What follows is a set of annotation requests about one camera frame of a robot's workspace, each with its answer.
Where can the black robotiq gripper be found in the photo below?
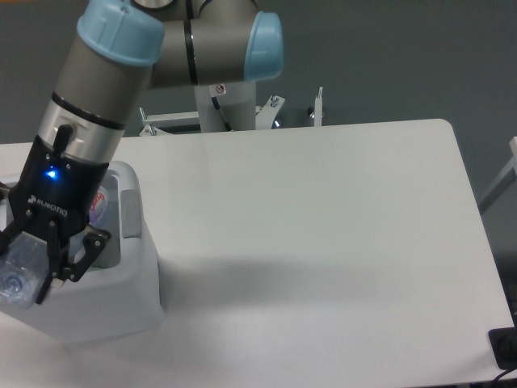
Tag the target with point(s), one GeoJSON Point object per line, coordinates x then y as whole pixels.
{"type": "Point", "coordinates": [51, 202]}

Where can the clear plastic water bottle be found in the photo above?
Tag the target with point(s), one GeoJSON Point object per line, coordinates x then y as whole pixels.
{"type": "Point", "coordinates": [25, 263]}

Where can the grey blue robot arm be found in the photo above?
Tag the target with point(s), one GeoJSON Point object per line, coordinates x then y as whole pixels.
{"type": "Point", "coordinates": [121, 48]}

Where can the white plastic trash can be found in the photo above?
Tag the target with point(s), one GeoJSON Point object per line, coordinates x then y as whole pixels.
{"type": "Point", "coordinates": [119, 293]}

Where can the black device at table corner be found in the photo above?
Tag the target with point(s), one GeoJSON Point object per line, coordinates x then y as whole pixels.
{"type": "Point", "coordinates": [503, 343]}

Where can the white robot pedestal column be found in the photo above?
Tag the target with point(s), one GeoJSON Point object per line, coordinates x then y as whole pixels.
{"type": "Point", "coordinates": [226, 107]}

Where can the white metal base frame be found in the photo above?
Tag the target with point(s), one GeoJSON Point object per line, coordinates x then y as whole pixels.
{"type": "Point", "coordinates": [267, 117]}

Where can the white frame at right edge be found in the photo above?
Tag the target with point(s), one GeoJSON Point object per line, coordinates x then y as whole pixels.
{"type": "Point", "coordinates": [501, 182]}

